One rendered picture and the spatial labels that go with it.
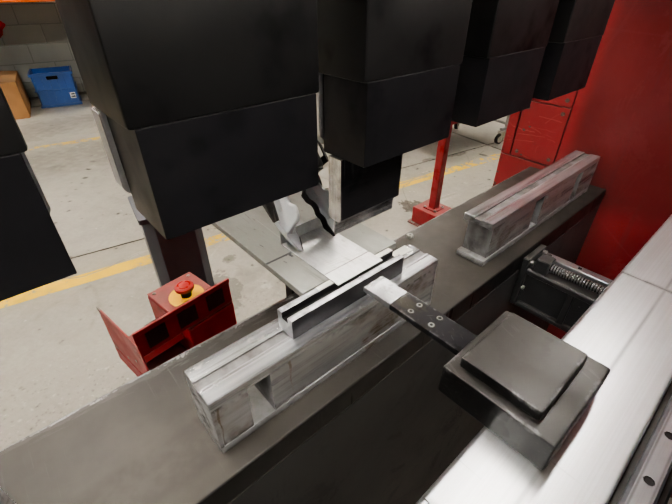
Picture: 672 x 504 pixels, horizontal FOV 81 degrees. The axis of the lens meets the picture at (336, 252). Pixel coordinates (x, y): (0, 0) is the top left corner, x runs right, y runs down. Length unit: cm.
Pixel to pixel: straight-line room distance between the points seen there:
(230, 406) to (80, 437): 21
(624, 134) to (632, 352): 76
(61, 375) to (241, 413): 157
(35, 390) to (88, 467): 146
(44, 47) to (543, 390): 678
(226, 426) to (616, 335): 46
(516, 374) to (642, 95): 91
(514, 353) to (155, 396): 45
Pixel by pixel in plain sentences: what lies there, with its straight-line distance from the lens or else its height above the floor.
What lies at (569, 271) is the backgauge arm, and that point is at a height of 86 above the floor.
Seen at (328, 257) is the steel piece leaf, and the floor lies 100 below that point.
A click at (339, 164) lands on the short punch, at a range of 42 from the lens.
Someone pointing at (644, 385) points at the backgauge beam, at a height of 98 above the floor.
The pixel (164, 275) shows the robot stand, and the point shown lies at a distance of 136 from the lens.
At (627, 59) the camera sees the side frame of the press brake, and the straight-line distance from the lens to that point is 121.
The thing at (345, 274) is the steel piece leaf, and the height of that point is 100.
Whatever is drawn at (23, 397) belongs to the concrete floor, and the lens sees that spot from 203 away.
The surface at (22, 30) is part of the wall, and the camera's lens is 687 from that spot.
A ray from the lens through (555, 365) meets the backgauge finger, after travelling 43.
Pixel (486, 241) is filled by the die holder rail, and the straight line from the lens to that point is 80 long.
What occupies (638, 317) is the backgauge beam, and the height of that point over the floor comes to 98.
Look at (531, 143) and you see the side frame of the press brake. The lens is 131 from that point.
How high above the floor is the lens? 133
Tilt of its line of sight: 35 degrees down
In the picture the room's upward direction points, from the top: straight up
